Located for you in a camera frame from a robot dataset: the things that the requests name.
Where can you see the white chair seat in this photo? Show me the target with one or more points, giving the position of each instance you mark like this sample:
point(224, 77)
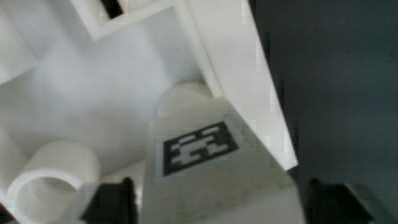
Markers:
point(96, 54)

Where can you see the white chair leg with tag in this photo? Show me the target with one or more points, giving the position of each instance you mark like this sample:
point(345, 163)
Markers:
point(215, 182)

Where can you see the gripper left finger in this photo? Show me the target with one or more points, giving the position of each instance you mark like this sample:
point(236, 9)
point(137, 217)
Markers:
point(103, 204)

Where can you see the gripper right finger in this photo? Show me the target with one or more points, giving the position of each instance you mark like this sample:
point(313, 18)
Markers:
point(343, 204)

